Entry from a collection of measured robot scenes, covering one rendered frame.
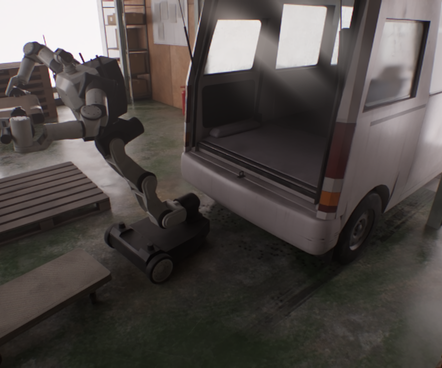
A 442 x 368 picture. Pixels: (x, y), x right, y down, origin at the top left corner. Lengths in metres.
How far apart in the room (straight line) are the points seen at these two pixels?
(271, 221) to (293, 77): 1.80
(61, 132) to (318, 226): 1.37
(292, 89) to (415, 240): 1.79
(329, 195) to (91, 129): 1.23
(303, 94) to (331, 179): 1.95
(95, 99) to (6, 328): 1.21
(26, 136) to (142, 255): 1.17
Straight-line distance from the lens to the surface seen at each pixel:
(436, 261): 2.87
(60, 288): 2.12
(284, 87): 3.44
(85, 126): 1.38
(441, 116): 3.02
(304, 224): 1.98
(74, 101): 1.77
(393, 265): 2.67
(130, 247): 2.32
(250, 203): 2.20
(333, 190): 1.88
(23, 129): 1.33
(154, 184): 2.14
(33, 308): 2.07
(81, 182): 3.50
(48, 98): 6.67
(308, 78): 3.73
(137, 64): 7.40
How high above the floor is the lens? 1.54
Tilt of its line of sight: 26 degrees down
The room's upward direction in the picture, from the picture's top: straight up
